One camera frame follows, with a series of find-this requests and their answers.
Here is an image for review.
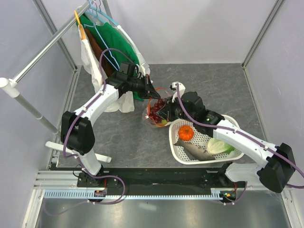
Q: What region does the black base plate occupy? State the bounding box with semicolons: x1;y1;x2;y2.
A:
77;167;245;194

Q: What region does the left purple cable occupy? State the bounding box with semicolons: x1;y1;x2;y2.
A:
42;47;141;216

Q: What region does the clear zip top bag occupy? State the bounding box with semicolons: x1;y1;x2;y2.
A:
142;87;172;128

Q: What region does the white shirt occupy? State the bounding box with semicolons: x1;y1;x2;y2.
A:
80;35;134;113

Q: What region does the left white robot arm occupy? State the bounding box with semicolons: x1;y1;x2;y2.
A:
61;62;161;187

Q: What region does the brown garment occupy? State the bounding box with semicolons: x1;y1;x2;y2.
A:
85;28;114;77

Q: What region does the grey cable duct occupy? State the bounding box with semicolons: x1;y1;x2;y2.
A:
44;189;223;200

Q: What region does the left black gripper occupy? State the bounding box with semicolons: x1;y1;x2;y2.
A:
127;74;160;100

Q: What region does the green shirt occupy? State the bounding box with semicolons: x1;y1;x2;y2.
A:
76;14;147;102

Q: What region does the blue wire hanger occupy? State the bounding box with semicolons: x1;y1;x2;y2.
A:
82;0;145;71

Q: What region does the white plastic basket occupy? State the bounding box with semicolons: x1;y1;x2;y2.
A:
169;119;244;165

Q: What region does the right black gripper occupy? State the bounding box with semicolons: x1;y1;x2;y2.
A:
157;95;195;123

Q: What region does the small orange pumpkin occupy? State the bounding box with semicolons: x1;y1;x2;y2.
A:
178;125;194;141

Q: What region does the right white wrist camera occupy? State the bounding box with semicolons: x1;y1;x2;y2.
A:
170;81;186;103

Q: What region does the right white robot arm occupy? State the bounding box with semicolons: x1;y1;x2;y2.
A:
156;92;295;193

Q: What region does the grey toy fish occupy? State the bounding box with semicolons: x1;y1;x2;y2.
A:
174;138;215;161

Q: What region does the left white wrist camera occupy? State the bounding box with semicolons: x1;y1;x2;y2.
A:
139;63;151;76

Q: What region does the metal clothes rack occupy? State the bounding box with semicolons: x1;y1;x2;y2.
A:
0;0;112;164

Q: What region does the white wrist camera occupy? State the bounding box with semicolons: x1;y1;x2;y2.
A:
170;81;186;103
139;63;151;76

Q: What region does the green lettuce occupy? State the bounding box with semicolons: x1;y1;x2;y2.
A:
206;138;235;154

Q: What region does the purple grape bunch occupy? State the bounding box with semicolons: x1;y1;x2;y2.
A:
148;98;166;124

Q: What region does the orange hanger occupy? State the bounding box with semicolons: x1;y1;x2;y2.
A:
74;10;87;40

